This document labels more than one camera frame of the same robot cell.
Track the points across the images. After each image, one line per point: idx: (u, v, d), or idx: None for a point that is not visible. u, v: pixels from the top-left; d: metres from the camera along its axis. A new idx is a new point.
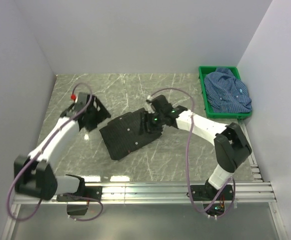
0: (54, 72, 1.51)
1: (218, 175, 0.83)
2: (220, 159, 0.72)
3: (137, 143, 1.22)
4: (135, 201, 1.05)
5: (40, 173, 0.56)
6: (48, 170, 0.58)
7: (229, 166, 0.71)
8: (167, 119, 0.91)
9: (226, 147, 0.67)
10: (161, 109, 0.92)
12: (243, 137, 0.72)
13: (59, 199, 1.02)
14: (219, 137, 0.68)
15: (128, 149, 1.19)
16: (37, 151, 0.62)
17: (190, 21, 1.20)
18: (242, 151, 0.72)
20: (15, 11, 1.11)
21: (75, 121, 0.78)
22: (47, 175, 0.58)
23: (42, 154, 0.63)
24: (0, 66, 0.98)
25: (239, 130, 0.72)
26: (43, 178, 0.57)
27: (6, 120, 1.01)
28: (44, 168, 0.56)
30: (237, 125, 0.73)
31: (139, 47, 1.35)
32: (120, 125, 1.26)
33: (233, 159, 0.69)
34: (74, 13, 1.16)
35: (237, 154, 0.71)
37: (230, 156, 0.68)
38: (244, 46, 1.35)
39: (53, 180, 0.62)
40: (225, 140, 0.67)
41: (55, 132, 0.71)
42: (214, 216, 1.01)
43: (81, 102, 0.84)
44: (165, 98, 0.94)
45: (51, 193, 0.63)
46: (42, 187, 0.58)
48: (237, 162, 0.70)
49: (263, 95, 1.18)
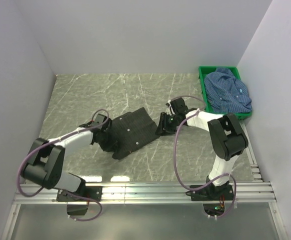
0: (54, 72, 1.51)
1: (216, 168, 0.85)
2: (214, 144, 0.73)
3: (139, 142, 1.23)
4: (135, 201, 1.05)
5: (54, 153, 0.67)
6: (60, 156, 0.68)
7: (222, 150, 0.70)
8: (180, 117, 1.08)
9: (217, 128, 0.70)
10: (177, 109, 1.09)
12: (238, 125, 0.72)
13: (59, 199, 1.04)
14: (212, 121, 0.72)
15: (129, 149, 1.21)
16: (58, 138, 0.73)
17: (190, 20, 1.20)
18: (237, 138, 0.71)
20: (15, 11, 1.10)
21: (90, 132, 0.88)
22: (58, 160, 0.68)
23: (59, 142, 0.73)
24: (0, 66, 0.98)
25: (234, 119, 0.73)
26: (55, 160, 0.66)
27: (6, 120, 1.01)
28: (59, 151, 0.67)
30: (233, 114, 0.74)
31: (139, 47, 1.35)
32: (121, 125, 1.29)
33: (224, 143, 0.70)
34: (75, 13, 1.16)
35: (230, 140, 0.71)
37: (221, 138, 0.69)
38: (244, 46, 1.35)
39: (59, 172, 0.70)
40: (217, 122, 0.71)
41: (74, 132, 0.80)
42: (214, 216, 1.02)
43: (98, 121, 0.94)
44: (183, 101, 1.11)
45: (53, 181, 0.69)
46: (49, 169, 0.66)
48: (229, 148, 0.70)
49: (262, 94, 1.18)
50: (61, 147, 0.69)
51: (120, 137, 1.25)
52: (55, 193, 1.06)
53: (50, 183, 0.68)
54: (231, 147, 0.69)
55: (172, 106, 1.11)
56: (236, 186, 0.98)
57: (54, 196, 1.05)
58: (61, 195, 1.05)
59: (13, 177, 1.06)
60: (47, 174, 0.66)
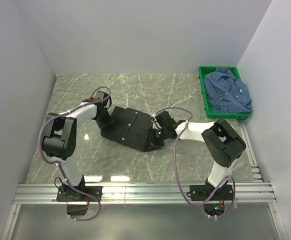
0: (54, 72, 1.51)
1: (216, 173, 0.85)
2: (213, 154, 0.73)
3: (124, 139, 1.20)
4: (135, 200, 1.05)
5: (68, 124, 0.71)
6: (74, 125, 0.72)
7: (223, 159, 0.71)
8: (170, 132, 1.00)
9: (212, 138, 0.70)
10: (164, 123, 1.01)
12: (231, 130, 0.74)
13: (59, 199, 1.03)
14: (206, 131, 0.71)
15: (113, 137, 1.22)
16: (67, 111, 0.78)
17: (190, 20, 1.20)
18: (233, 143, 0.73)
20: (15, 11, 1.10)
21: (94, 106, 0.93)
22: (73, 129, 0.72)
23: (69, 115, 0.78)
24: (0, 66, 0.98)
25: (226, 125, 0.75)
26: (70, 129, 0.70)
27: (5, 120, 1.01)
28: (72, 120, 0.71)
30: (224, 120, 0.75)
31: (139, 47, 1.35)
32: (128, 117, 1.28)
33: (224, 151, 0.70)
34: (75, 13, 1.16)
35: (228, 147, 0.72)
37: (219, 147, 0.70)
38: (244, 46, 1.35)
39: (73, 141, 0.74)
40: (211, 132, 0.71)
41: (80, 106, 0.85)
42: (214, 216, 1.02)
43: (99, 97, 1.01)
44: (168, 114, 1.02)
45: (70, 150, 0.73)
46: (66, 138, 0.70)
48: (230, 155, 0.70)
49: (262, 94, 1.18)
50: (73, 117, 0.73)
51: (119, 123, 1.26)
52: (55, 193, 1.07)
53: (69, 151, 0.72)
54: (231, 154, 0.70)
55: (158, 121, 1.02)
56: (234, 186, 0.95)
57: (54, 196, 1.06)
58: (60, 195, 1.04)
59: (13, 176, 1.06)
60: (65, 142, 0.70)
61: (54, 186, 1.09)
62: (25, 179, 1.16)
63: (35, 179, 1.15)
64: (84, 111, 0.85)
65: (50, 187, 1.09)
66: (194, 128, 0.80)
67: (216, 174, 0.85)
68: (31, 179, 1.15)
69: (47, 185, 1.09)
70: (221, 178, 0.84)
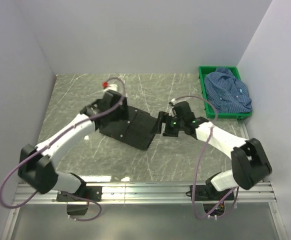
0: (54, 72, 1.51)
1: (224, 181, 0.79)
2: (234, 175, 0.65)
3: (122, 136, 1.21)
4: (135, 200, 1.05)
5: (39, 168, 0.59)
6: (47, 168, 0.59)
7: (244, 184, 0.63)
8: (187, 129, 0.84)
9: (243, 161, 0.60)
10: (183, 117, 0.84)
12: (263, 153, 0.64)
13: (59, 199, 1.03)
14: (237, 151, 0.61)
15: (111, 134, 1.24)
16: (45, 145, 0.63)
17: (190, 20, 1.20)
18: (261, 168, 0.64)
20: (15, 11, 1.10)
21: (90, 123, 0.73)
22: (48, 170, 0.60)
23: (48, 149, 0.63)
24: (1, 66, 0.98)
25: (259, 147, 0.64)
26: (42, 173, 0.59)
27: (6, 120, 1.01)
28: (44, 165, 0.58)
30: (259, 141, 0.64)
31: (139, 47, 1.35)
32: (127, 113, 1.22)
33: (249, 177, 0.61)
34: (75, 13, 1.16)
35: (255, 171, 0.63)
37: (247, 172, 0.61)
38: (244, 46, 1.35)
39: (54, 176, 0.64)
40: (244, 154, 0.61)
41: (69, 128, 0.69)
42: (214, 216, 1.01)
43: (105, 100, 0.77)
44: (189, 106, 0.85)
45: (50, 185, 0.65)
46: (39, 181, 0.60)
48: (253, 181, 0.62)
49: (262, 94, 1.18)
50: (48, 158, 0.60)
51: None
52: (55, 193, 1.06)
53: (47, 187, 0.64)
54: (256, 180, 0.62)
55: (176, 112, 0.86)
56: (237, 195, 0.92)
57: (54, 196, 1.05)
58: (60, 195, 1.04)
59: (13, 176, 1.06)
60: (38, 184, 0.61)
61: None
62: None
63: None
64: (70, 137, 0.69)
65: None
66: (221, 137, 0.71)
67: (223, 182, 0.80)
68: None
69: None
70: (229, 186, 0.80)
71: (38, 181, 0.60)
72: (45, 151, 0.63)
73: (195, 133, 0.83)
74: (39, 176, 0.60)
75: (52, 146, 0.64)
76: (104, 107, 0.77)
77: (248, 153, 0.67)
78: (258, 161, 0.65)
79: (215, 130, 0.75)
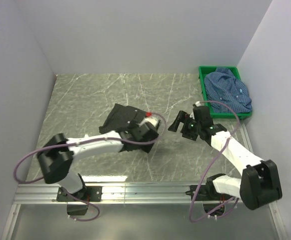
0: (54, 72, 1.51)
1: (227, 187, 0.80)
2: (242, 192, 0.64)
3: None
4: (135, 200, 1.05)
5: (61, 158, 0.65)
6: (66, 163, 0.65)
7: (250, 203, 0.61)
8: (203, 133, 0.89)
9: (253, 183, 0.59)
10: (200, 120, 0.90)
12: (276, 177, 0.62)
13: (59, 199, 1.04)
14: (250, 172, 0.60)
15: None
16: (76, 142, 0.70)
17: (190, 20, 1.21)
18: (271, 192, 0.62)
20: (15, 11, 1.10)
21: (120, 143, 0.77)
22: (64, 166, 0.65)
23: (75, 146, 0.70)
24: (1, 65, 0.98)
25: (274, 172, 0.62)
26: (59, 164, 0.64)
27: (6, 120, 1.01)
28: (66, 158, 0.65)
30: (275, 165, 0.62)
31: (139, 47, 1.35)
32: (128, 115, 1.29)
33: (257, 197, 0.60)
34: (75, 12, 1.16)
35: (264, 194, 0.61)
37: (255, 193, 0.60)
38: (244, 46, 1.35)
39: (63, 174, 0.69)
40: (256, 175, 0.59)
41: (101, 138, 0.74)
42: (214, 216, 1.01)
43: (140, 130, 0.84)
44: (209, 111, 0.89)
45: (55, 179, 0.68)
46: (51, 170, 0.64)
48: (260, 203, 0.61)
49: (262, 94, 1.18)
50: (71, 155, 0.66)
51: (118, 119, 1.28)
52: (55, 193, 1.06)
53: (52, 179, 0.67)
54: (262, 202, 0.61)
55: (195, 114, 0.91)
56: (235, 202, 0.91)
57: (54, 196, 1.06)
58: (60, 195, 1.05)
59: (13, 176, 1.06)
60: (48, 172, 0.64)
61: (54, 186, 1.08)
62: (25, 179, 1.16)
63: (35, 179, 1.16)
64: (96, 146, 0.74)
65: (50, 187, 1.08)
66: (236, 152, 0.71)
67: (226, 188, 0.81)
68: (31, 179, 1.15)
69: (47, 185, 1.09)
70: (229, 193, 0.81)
71: (50, 169, 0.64)
72: (73, 147, 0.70)
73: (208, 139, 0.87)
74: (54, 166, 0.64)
75: (80, 146, 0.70)
76: (137, 135, 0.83)
77: (260, 173, 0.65)
78: (270, 184, 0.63)
79: (231, 141, 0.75)
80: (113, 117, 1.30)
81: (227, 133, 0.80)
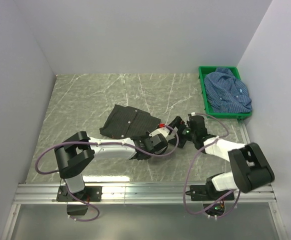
0: (54, 72, 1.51)
1: (225, 182, 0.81)
2: (234, 178, 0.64)
3: (123, 136, 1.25)
4: (135, 201, 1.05)
5: (82, 155, 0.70)
6: (85, 161, 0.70)
7: (243, 186, 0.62)
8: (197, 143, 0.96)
9: (238, 160, 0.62)
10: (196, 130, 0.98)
12: (262, 156, 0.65)
13: (59, 199, 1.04)
14: (232, 151, 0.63)
15: (112, 134, 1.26)
16: (97, 142, 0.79)
17: (190, 21, 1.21)
18: (261, 172, 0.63)
20: (15, 11, 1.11)
21: (133, 151, 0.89)
22: (82, 163, 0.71)
23: (96, 146, 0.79)
24: (0, 65, 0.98)
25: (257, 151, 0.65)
26: (79, 160, 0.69)
27: (5, 120, 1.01)
28: (86, 157, 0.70)
30: (257, 144, 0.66)
31: (139, 47, 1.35)
32: (128, 114, 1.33)
33: (248, 177, 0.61)
34: (76, 13, 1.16)
35: (255, 173, 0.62)
37: (244, 172, 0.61)
38: (244, 46, 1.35)
39: (78, 171, 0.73)
40: (239, 153, 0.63)
41: (118, 143, 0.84)
42: (214, 216, 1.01)
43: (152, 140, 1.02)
44: (204, 122, 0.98)
45: (71, 174, 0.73)
46: (71, 164, 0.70)
48: (253, 183, 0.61)
49: (262, 94, 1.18)
50: (91, 154, 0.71)
51: (119, 120, 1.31)
52: (55, 193, 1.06)
53: (68, 174, 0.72)
54: (255, 182, 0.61)
55: (191, 123, 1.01)
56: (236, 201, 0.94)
57: (54, 196, 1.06)
58: (60, 195, 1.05)
59: (13, 176, 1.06)
60: (67, 166, 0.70)
61: (53, 186, 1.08)
62: (25, 179, 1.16)
63: (35, 179, 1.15)
64: (114, 150, 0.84)
65: (50, 187, 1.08)
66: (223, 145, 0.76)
67: (224, 184, 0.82)
68: (31, 179, 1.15)
69: (47, 185, 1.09)
70: (228, 189, 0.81)
71: (69, 163, 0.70)
72: (93, 146, 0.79)
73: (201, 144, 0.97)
74: (73, 162, 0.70)
75: (99, 146, 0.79)
76: (148, 143, 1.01)
77: (249, 158, 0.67)
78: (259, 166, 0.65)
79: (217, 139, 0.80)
80: (113, 118, 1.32)
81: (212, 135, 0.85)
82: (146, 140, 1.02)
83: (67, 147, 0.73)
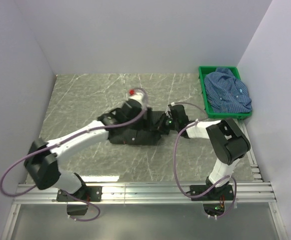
0: (54, 72, 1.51)
1: (217, 171, 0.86)
2: (217, 151, 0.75)
3: (134, 140, 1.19)
4: (135, 201, 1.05)
5: (47, 161, 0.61)
6: (52, 165, 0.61)
7: (225, 155, 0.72)
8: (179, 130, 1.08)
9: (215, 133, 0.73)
10: (178, 119, 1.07)
12: (237, 128, 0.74)
13: (59, 199, 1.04)
14: (209, 127, 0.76)
15: (123, 140, 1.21)
16: (56, 143, 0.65)
17: (190, 21, 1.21)
18: (238, 140, 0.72)
20: (15, 11, 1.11)
21: (104, 132, 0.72)
22: (51, 169, 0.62)
23: (58, 147, 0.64)
24: (0, 65, 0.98)
25: (231, 124, 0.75)
26: (46, 167, 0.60)
27: (6, 120, 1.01)
28: (51, 162, 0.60)
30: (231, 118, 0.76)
31: (139, 47, 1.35)
32: None
33: (225, 146, 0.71)
34: (75, 13, 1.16)
35: (232, 143, 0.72)
37: (221, 142, 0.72)
38: (244, 46, 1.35)
39: (54, 176, 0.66)
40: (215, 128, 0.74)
41: (83, 131, 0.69)
42: (214, 216, 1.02)
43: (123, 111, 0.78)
44: (184, 110, 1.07)
45: (49, 182, 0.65)
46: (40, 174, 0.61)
48: (232, 150, 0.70)
49: (262, 94, 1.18)
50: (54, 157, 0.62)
51: None
52: (55, 193, 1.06)
53: (45, 184, 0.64)
54: (233, 150, 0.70)
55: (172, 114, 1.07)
56: (236, 187, 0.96)
57: (54, 196, 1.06)
58: (60, 195, 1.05)
59: (13, 176, 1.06)
60: (38, 179, 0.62)
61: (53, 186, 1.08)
62: (25, 179, 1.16)
63: None
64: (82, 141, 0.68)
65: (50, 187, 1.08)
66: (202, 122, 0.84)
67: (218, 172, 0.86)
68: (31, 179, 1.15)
69: None
70: (221, 177, 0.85)
71: (39, 175, 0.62)
72: (54, 148, 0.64)
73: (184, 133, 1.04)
74: (43, 172, 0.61)
75: (61, 146, 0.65)
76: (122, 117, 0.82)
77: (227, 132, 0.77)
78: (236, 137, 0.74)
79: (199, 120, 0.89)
80: None
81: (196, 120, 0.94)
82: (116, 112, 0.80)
83: (32, 160, 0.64)
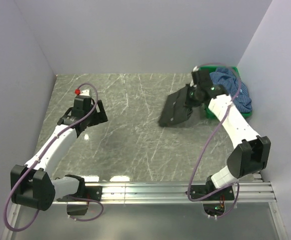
0: (54, 72, 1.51)
1: (222, 176, 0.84)
2: (232, 161, 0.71)
3: (172, 120, 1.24)
4: (135, 200, 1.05)
5: (37, 181, 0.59)
6: (44, 180, 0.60)
7: (237, 171, 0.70)
8: (201, 93, 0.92)
9: (245, 157, 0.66)
10: (199, 83, 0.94)
12: (266, 154, 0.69)
13: (59, 199, 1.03)
14: (244, 147, 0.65)
15: (167, 122, 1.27)
16: (35, 160, 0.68)
17: (190, 21, 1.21)
18: (257, 164, 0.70)
20: (15, 11, 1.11)
21: (72, 130, 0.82)
22: (44, 185, 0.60)
23: (39, 164, 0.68)
24: (0, 64, 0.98)
25: (266, 148, 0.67)
26: (38, 185, 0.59)
27: (5, 120, 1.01)
28: (41, 177, 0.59)
30: (269, 142, 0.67)
31: (139, 47, 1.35)
32: (172, 98, 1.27)
33: (243, 169, 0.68)
34: (75, 13, 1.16)
35: (250, 165, 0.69)
37: (242, 166, 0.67)
38: (244, 46, 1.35)
39: (50, 190, 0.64)
40: (248, 150, 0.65)
41: (53, 138, 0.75)
42: (214, 216, 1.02)
43: (77, 107, 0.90)
44: (207, 73, 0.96)
45: (49, 199, 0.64)
46: (37, 194, 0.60)
48: (246, 172, 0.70)
49: (262, 94, 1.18)
50: (42, 171, 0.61)
51: (168, 108, 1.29)
52: None
53: (46, 203, 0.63)
54: (247, 172, 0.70)
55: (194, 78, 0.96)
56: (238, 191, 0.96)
57: None
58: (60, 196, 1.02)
59: None
60: (37, 200, 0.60)
61: None
62: None
63: None
64: (58, 147, 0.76)
65: None
66: (233, 117, 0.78)
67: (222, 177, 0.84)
68: None
69: None
70: (225, 183, 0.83)
71: (36, 196, 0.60)
72: (36, 165, 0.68)
73: (208, 99, 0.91)
74: (38, 189, 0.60)
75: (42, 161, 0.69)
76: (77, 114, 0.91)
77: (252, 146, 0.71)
78: (257, 157, 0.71)
79: (231, 106, 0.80)
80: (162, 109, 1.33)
81: (227, 98, 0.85)
82: (72, 111, 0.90)
83: (20, 189, 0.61)
